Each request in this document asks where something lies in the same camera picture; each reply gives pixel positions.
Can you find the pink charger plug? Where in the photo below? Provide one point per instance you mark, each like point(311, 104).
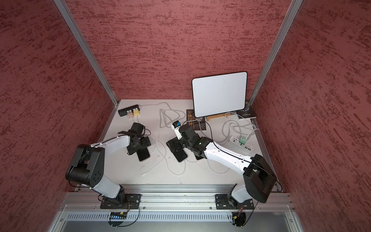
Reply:
point(130, 115)

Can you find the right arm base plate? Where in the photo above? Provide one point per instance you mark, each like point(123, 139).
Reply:
point(227, 202)

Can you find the small black booklet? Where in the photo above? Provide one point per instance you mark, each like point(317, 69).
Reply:
point(247, 113)

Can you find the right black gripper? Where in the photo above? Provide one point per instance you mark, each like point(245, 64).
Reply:
point(172, 145)

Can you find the aluminium front rail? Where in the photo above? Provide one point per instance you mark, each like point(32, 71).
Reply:
point(173, 198)

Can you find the phone green case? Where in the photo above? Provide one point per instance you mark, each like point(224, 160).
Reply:
point(180, 155)

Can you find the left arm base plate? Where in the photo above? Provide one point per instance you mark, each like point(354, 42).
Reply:
point(127, 202)

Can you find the white power strip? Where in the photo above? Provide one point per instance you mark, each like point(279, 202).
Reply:
point(245, 149)

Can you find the black book gold lettering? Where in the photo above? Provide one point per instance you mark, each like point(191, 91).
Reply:
point(198, 124)

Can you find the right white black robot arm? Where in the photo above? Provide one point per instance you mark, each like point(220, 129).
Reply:
point(258, 177)

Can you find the green charger plug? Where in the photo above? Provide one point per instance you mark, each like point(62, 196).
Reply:
point(243, 140)

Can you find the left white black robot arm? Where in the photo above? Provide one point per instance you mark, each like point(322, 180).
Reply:
point(86, 168)

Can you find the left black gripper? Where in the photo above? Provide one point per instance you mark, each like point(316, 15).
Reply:
point(131, 149)

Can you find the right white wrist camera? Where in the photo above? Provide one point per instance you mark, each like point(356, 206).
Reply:
point(176, 126)

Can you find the white light panel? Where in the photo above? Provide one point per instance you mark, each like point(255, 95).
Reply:
point(217, 94)

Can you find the wooden panel stand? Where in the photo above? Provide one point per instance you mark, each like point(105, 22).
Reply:
point(208, 118)

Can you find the black power strip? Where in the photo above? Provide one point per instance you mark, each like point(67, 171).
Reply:
point(123, 112)

